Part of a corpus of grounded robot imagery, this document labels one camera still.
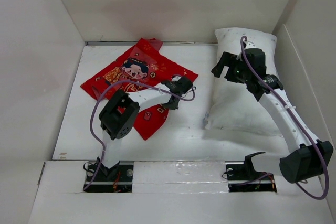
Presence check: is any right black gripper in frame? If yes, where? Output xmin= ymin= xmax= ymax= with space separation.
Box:
xmin=211 ymin=51 xmax=251 ymax=83

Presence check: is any red cartoon print pillowcase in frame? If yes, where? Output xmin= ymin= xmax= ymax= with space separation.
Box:
xmin=81 ymin=39 xmax=198 ymax=140

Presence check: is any white pillow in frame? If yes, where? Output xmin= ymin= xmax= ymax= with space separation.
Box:
xmin=205 ymin=27 xmax=281 ymax=136

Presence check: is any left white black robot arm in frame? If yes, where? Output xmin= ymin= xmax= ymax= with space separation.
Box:
xmin=86 ymin=75 xmax=195 ymax=188

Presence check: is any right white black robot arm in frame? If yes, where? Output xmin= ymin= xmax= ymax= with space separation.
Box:
xmin=212 ymin=48 xmax=333 ymax=184

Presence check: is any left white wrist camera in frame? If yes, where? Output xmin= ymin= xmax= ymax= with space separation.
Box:
xmin=171 ymin=75 xmax=181 ymax=82

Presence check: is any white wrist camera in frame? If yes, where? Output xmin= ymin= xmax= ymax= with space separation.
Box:
xmin=237 ymin=36 xmax=256 ymax=61
xmin=171 ymin=75 xmax=181 ymax=82

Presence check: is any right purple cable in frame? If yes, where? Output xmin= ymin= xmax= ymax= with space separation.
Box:
xmin=236 ymin=36 xmax=330 ymax=200

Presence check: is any purple cable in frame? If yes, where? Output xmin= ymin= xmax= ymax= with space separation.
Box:
xmin=83 ymin=73 xmax=197 ymax=191
xmin=236 ymin=36 xmax=330 ymax=200

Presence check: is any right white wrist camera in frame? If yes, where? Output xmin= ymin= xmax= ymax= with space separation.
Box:
xmin=237 ymin=36 xmax=256 ymax=61

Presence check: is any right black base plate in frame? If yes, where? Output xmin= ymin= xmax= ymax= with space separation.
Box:
xmin=222 ymin=164 xmax=277 ymax=193

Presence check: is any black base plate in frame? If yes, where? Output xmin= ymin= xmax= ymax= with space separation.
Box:
xmin=222 ymin=164 xmax=277 ymax=193
xmin=83 ymin=161 xmax=134 ymax=193

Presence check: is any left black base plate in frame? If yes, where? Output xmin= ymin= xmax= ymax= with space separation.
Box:
xmin=83 ymin=161 xmax=134 ymax=193

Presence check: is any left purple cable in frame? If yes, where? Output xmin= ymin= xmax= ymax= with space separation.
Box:
xmin=83 ymin=73 xmax=197 ymax=191

